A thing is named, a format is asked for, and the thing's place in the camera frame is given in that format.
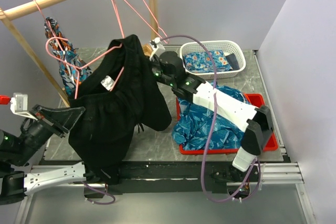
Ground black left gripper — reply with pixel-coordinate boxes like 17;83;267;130
9;103;86;166

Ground pink wire hanger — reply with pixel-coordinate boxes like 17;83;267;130
113;0;169;38
45;37;122;99
111;0;124;38

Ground black shorts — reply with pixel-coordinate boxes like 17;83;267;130
68;35;172;185

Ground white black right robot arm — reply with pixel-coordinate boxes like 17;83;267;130
150;51;274;182

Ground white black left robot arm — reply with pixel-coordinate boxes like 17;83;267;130
1;104;104;205

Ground blue floral shorts in basket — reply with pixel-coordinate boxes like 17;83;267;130
182;50;233;73

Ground orange blue patterned shorts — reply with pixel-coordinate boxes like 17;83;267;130
44;17;86;96

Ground blue leaf-print shorts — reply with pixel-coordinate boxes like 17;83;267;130
172;98;244;151

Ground pink hanger holding shorts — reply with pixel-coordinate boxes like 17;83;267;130
33;0;66;51

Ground dark denim cloth in basket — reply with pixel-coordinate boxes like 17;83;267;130
226;54;240;71

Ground white plastic basket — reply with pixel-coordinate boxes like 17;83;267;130
179;40;246;79

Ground red plastic tray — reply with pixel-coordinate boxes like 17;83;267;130
176;93;279;155

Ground wooden clothes rack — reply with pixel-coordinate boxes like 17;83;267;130
1;0;161;106

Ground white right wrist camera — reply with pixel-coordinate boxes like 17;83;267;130
150;37;165;61

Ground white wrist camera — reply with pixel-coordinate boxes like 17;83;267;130
1;93;37;120
150;37;165;61

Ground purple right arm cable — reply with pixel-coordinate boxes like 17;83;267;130
162;34;262;203

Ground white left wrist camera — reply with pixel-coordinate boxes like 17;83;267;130
1;93;37;120

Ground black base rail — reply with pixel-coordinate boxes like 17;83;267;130
87;161;258;199

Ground aluminium frame rail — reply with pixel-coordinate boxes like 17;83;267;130
14;142;316;224

